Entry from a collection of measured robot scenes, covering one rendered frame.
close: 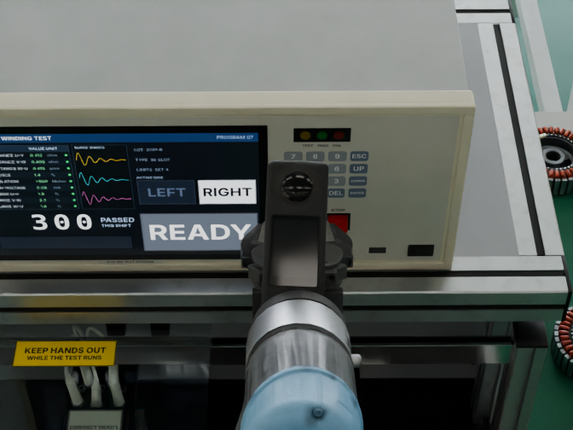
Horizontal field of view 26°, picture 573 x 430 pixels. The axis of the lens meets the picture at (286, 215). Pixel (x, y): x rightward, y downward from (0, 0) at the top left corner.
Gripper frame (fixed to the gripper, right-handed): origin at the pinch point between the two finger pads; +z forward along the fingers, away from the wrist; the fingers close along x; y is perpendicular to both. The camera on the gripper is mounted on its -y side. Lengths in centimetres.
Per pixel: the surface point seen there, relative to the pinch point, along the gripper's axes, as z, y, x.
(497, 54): 34.0, -5.1, 22.9
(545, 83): 164, 36, 57
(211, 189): 1.2, -1.7, -7.3
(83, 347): 3.1, 14.8, -19.8
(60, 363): 1.5, 15.5, -21.7
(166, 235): 3.7, 3.7, -11.6
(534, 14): 185, 25, 58
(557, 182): 60, 20, 37
